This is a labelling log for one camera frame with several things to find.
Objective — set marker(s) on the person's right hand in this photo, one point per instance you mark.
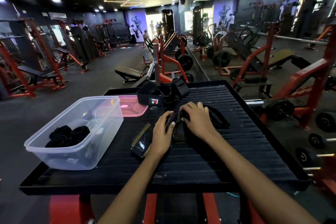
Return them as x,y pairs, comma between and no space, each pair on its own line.
199,121

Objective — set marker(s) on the person's left hand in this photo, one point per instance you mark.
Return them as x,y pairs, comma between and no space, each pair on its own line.
161,137

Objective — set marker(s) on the clear plastic container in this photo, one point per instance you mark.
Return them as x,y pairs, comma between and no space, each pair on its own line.
78,160

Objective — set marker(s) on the person's left forearm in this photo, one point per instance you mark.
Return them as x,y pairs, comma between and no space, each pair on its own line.
131,195

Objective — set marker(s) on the person's right forearm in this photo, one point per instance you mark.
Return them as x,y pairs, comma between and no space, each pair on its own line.
262,187

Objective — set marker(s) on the black ribbed platform tray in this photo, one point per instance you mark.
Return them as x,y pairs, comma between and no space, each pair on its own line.
236,139

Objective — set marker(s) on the pink plastic lid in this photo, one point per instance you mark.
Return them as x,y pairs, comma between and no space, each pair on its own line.
134,105

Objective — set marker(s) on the black weight plate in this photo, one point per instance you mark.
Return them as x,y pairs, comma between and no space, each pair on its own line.
185,62

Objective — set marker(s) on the chrome barbell sleeve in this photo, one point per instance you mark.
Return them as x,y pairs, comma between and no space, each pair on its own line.
150,71

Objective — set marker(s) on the red plate-loaded machine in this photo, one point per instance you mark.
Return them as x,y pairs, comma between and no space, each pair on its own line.
161,61

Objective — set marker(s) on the black low bench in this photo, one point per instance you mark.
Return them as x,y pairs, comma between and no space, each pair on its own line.
128,72

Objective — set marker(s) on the black weight stack machine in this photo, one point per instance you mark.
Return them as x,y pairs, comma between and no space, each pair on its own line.
80,41

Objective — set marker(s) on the red incline bench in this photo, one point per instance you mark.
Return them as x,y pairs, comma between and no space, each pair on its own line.
61,50

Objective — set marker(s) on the red power rack with bench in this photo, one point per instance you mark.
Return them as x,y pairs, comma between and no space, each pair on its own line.
34,73

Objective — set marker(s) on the white air conditioner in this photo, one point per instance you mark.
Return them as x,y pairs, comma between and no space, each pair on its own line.
57,16

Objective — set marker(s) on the purple bodybuilder wall mural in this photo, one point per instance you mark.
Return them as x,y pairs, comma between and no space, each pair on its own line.
136,21

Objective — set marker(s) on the large wall mirror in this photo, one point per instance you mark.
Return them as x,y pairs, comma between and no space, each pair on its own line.
288,34

